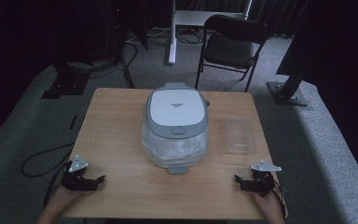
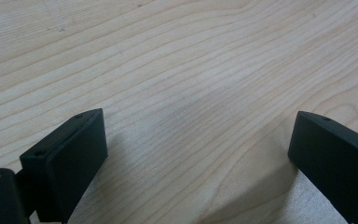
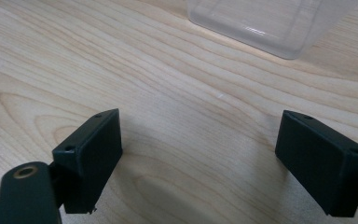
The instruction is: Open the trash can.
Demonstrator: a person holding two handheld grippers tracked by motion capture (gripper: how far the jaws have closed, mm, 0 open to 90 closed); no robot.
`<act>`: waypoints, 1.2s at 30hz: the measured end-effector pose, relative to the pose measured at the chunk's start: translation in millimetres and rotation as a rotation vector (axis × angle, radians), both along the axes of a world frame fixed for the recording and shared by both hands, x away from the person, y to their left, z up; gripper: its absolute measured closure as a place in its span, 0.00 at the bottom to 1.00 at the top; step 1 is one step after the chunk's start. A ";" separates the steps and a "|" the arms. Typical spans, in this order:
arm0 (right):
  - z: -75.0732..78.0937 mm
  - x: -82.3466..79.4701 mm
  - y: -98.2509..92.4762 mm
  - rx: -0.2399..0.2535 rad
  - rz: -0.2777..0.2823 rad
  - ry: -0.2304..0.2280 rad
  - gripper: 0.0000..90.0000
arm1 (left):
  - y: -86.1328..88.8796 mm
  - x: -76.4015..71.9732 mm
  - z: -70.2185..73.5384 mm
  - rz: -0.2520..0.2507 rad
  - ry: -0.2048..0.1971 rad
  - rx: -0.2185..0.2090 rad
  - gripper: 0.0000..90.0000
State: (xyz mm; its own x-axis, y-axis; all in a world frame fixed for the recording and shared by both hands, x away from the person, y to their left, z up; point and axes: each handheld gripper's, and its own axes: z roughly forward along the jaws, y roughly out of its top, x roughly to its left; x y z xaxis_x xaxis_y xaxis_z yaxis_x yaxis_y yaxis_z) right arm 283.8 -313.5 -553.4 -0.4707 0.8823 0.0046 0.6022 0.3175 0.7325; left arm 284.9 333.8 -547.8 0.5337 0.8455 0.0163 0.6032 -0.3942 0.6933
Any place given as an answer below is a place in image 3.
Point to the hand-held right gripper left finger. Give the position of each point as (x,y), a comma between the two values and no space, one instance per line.
(90,155)

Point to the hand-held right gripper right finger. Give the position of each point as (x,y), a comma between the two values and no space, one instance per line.
(320,161)

